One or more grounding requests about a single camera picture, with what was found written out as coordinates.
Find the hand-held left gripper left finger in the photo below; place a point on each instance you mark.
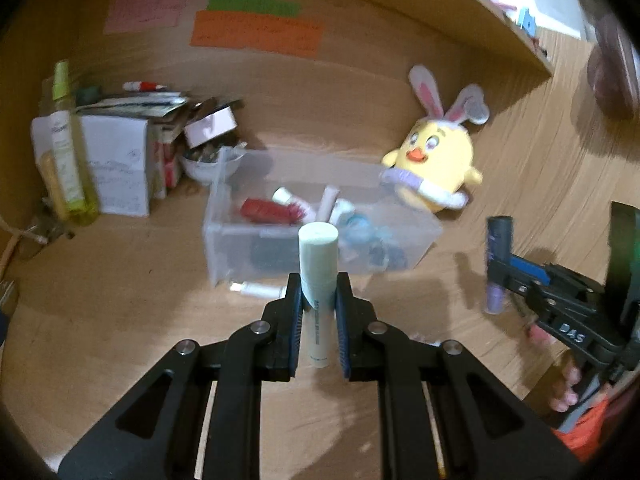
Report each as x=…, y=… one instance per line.
x=296, y=330

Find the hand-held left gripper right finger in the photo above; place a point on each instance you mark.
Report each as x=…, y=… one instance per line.
x=342, y=330

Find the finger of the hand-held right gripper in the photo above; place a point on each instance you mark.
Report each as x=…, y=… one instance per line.
x=530, y=269
x=500, y=277

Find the purple tube with black cap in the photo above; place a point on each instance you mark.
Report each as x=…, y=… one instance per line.
x=500, y=235

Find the pale green stick tube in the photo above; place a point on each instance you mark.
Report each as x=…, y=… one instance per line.
x=317, y=260

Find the blue tape roll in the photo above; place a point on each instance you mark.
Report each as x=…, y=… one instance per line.
x=357, y=225

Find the red tube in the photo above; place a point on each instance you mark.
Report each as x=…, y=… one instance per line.
x=265, y=210

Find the white tube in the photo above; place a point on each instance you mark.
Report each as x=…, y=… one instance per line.
x=327, y=205

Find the clear plastic storage box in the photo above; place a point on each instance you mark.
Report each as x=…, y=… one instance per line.
x=225, y=220

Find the white capped stick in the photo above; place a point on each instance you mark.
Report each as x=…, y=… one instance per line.
x=282, y=195

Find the person's right forearm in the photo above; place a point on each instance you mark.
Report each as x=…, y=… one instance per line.
x=587, y=435

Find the person's right hand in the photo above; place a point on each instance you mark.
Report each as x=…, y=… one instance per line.
x=567, y=395

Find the white pen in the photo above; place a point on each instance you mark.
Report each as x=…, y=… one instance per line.
x=257, y=289

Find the yellow chick plush toy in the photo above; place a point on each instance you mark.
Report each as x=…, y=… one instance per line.
x=440, y=160

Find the white bowl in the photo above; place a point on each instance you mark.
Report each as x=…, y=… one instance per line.
x=202, y=170

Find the red and white carton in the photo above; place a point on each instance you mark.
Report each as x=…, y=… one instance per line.
x=170, y=160

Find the small open white box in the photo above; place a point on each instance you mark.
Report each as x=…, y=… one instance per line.
x=210, y=127

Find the white carton box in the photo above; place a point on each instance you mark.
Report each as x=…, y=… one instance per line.
x=120, y=170

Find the wooden shelf board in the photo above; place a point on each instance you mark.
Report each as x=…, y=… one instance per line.
x=500, y=30

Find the blue clip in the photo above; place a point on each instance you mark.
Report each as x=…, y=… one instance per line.
x=526, y=20

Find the yellow-green spray bottle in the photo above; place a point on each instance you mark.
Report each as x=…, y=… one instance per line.
x=75, y=200

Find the stack of paper packets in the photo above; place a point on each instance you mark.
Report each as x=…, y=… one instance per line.
x=135, y=105

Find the red-capped white marker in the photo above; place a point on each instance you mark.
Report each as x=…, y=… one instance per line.
x=142, y=86

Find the orange paper note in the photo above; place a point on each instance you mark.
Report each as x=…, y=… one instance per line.
x=255, y=35

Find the green paper note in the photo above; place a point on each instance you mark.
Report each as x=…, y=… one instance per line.
x=250, y=4

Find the pink paper note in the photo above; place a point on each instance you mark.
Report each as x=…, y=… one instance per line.
x=145, y=10

